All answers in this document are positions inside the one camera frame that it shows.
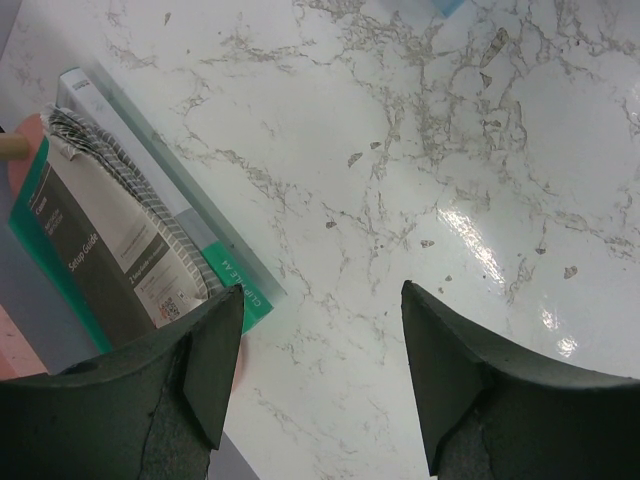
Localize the light blue drawer bin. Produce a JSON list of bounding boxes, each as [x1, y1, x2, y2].
[[432, 0, 464, 18]]

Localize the stack of books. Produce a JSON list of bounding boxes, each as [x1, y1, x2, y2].
[[7, 68, 282, 352]]

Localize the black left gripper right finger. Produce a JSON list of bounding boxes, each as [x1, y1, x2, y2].
[[401, 281, 639, 479]]

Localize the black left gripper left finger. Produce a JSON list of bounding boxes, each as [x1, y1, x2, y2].
[[1, 287, 244, 479]]

